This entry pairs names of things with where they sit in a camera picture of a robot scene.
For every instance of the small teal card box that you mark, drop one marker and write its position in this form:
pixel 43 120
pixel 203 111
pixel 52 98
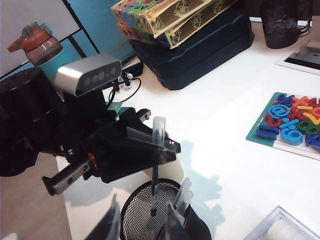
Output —
pixel 116 107

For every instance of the black mug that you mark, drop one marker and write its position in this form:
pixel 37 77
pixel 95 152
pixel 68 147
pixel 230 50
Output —
pixel 277 25

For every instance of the white board black frame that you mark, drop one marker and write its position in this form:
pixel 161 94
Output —
pixel 37 12

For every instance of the teal letter puzzle board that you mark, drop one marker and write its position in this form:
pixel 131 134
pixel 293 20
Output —
pixel 287 125

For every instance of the dark blue tool case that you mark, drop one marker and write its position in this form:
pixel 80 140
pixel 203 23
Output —
pixel 200 57

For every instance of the black mesh pen holder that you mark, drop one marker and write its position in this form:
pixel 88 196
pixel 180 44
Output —
pixel 140 207

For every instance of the brown desk divider panel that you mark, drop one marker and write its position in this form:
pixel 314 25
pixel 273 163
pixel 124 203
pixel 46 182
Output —
pixel 307 7

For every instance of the yellow orange puzzle box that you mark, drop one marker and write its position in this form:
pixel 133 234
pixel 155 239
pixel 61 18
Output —
pixel 140 17

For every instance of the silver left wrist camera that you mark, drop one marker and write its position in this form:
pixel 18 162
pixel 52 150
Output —
pixel 75 72

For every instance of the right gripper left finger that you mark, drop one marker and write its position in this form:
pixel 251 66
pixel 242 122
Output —
pixel 107 225

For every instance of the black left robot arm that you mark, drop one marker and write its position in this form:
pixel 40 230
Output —
pixel 22 112

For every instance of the orange and clear plastic object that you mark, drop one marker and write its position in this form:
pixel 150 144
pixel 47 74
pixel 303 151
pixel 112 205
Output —
pixel 32 40

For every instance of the clear plastic marker box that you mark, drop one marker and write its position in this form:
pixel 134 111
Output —
pixel 287 225

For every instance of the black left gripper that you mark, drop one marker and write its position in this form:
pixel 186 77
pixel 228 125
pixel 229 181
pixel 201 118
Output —
pixel 80 130

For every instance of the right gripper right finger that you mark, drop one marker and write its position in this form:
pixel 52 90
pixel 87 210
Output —
pixel 175 227

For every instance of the white plug connector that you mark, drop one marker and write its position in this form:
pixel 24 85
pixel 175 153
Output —
pixel 126 80

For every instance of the beige paper cup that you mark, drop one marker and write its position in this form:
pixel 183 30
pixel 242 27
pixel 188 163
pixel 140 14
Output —
pixel 172 170

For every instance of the small black adapter box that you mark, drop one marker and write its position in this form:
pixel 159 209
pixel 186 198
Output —
pixel 135 70

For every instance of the blue yellow puzzle box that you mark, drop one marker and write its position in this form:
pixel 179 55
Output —
pixel 200 22

